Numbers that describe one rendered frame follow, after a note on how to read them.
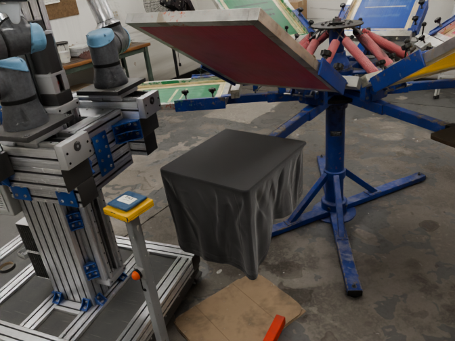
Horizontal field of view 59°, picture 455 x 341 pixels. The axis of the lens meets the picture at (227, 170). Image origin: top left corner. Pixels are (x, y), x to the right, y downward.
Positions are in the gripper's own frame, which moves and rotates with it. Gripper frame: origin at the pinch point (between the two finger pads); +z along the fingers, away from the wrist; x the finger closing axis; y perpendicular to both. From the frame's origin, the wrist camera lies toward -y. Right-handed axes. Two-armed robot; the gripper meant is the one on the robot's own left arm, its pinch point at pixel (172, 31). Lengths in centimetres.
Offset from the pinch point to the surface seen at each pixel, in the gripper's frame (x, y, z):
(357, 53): 48, -89, -24
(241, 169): 38, -16, 50
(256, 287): 20, -88, 115
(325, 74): 58, -31, 5
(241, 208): 46, -9, 64
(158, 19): 15.5, 22.8, 5.2
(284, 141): 40, -42, 34
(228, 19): 46, 23, 6
